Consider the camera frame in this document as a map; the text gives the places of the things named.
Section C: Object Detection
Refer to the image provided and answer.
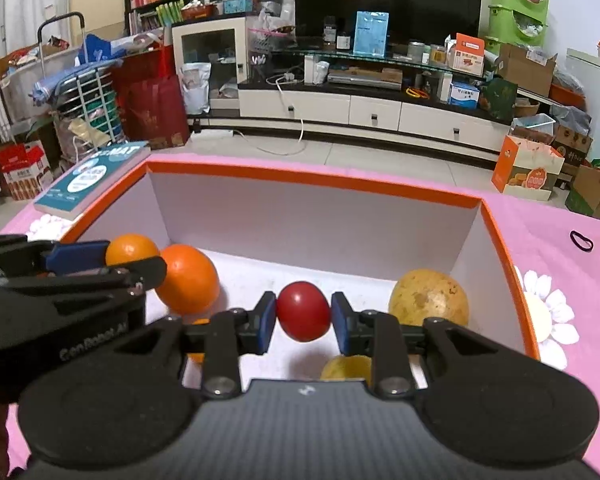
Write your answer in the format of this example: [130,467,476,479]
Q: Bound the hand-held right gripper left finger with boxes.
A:
[112,290,279,401]

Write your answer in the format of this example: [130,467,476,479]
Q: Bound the blue standing card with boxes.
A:
[352,10,390,58]

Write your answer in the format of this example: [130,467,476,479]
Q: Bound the large orange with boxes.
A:
[155,244,221,316]

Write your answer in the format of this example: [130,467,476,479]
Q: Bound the yellow lemon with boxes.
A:
[320,355,373,386]

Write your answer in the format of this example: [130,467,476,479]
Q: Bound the wire shopping trolley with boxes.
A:
[35,12,126,161]

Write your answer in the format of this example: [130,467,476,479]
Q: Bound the white glass-door cabinet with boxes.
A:
[171,16,248,111]

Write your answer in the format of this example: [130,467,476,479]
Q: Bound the beige standing air conditioner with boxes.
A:
[70,0,126,41]

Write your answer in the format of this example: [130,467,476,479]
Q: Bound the yellow speckled pear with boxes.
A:
[388,269,470,328]

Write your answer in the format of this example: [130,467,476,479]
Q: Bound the blue and white box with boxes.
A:
[449,81,481,108]

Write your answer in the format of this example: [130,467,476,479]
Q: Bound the red tomato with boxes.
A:
[276,281,332,343]

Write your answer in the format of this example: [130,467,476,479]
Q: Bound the pink floral tablecloth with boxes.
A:
[0,155,600,480]

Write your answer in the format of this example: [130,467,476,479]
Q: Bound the teal book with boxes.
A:
[33,141,152,222]

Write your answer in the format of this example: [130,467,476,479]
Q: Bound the red and white carton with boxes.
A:
[0,141,55,202]

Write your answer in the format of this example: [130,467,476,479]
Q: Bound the white pouch bag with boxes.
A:
[180,61,212,115]

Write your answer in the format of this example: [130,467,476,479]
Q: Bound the orange cardboard box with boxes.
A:
[60,160,540,391]

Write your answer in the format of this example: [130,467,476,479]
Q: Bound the green stacked bins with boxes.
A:
[484,0,551,56]

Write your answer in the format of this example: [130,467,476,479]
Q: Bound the small orange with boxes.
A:
[105,233,161,267]
[186,317,211,365]

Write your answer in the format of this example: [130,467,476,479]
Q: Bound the orange paper gift bag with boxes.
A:
[491,134,566,202]

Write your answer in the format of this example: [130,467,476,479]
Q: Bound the red gift bag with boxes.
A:
[111,45,191,150]

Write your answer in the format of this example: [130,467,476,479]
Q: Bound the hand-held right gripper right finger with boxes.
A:
[331,290,502,401]

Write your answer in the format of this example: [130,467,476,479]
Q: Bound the open brown cardboard box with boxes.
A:
[495,42,558,98]

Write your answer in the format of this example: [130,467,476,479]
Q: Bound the dark green bag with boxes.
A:
[481,77,518,121]

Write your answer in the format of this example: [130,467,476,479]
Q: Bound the white TV cabinet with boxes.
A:
[237,50,511,153]

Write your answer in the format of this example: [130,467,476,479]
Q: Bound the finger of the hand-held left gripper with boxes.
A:
[0,255,169,295]
[0,234,112,277]

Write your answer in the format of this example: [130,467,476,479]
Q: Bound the orange and white small box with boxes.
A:
[447,33,486,77]

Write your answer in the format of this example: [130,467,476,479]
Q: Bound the white power cable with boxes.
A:
[232,77,305,156]

